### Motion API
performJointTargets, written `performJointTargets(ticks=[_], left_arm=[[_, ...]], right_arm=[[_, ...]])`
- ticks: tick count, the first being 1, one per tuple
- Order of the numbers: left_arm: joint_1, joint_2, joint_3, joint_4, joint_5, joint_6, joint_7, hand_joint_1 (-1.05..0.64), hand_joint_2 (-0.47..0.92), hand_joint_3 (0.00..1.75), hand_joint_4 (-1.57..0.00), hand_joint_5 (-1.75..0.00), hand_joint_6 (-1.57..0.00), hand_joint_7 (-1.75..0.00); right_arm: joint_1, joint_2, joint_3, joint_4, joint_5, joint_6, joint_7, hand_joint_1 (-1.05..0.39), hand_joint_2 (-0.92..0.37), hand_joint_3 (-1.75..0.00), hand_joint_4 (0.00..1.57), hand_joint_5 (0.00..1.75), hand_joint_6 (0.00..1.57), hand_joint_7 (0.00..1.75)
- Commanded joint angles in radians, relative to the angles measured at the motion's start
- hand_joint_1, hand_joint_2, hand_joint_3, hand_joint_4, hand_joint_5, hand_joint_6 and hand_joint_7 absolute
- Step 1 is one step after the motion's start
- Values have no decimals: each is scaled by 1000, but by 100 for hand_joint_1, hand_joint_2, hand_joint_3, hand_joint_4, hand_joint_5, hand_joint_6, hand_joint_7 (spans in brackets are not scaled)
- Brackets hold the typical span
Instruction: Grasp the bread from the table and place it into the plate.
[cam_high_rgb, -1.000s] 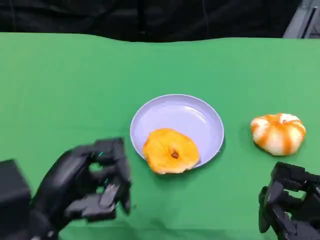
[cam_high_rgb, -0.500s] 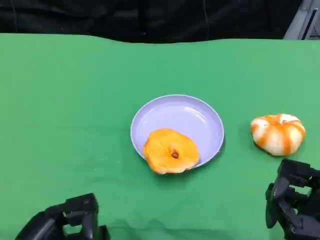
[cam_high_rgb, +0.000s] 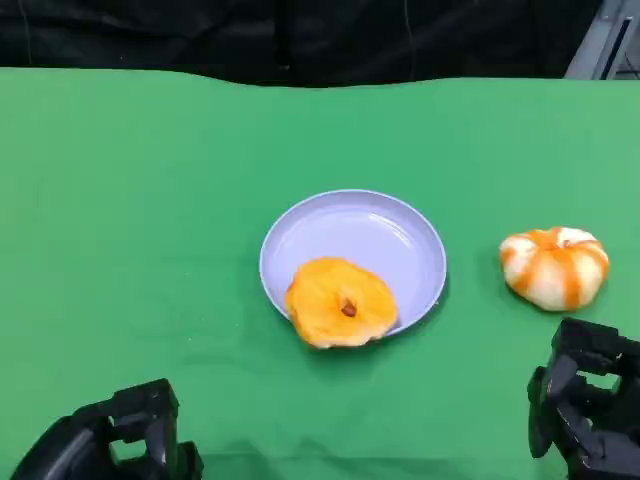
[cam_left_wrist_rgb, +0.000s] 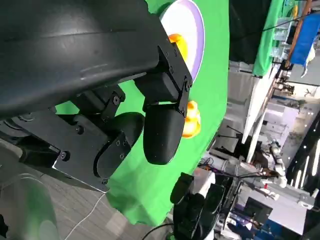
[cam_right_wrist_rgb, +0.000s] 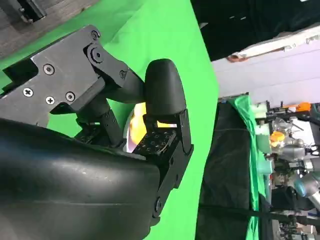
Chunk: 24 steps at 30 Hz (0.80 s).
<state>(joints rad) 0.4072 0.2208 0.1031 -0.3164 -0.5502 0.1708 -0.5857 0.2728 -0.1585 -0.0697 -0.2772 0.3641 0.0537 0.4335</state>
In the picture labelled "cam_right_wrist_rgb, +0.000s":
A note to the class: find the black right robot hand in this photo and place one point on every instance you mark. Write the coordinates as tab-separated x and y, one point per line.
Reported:
75	182

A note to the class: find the orange and white bread roll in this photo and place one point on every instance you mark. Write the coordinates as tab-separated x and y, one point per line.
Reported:
138	122

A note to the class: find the lilac plate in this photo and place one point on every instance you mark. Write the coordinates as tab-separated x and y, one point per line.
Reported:
128	143

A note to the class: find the black hanging cloth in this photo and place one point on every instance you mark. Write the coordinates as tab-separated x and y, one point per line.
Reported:
227	162

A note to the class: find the green table cloth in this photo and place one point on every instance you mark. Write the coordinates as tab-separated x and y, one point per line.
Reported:
175	37

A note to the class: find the black machine block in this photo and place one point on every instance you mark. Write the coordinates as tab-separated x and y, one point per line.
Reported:
32	10

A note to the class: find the green cloth on workshop desk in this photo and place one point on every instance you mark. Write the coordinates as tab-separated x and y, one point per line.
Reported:
250	130

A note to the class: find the orange-lidded clear jar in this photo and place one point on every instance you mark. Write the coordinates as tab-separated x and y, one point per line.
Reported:
277	140

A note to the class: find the black backdrop curtain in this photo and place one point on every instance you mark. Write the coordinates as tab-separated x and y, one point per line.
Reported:
250	22

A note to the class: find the orange workshop machine part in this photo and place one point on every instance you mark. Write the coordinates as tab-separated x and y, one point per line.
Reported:
302	107

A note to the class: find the white beam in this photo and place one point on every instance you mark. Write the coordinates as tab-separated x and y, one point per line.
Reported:
280	42

